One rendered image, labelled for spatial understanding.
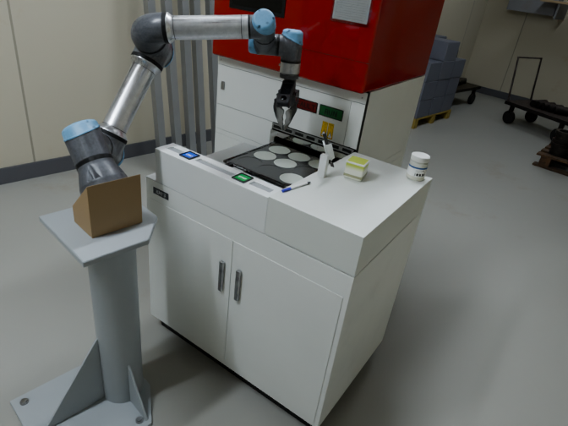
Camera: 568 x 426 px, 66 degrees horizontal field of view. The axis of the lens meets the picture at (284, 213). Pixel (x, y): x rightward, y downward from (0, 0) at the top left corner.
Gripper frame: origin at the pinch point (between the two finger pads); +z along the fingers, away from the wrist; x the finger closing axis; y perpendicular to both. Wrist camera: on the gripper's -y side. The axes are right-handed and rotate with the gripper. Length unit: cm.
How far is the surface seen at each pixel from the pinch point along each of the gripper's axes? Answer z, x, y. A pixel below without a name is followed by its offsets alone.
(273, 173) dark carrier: 18.2, 1.4, -3.9
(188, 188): 22.2, 29.2, -23.5
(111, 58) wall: 16, 177, 155
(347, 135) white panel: 6.1, -23.6, 23.3
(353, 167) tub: 7.8, -29.9, -9.0
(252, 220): 23.5, 0.1, -34.6
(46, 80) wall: 29, 202, 112
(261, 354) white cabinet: 81, -8, -38
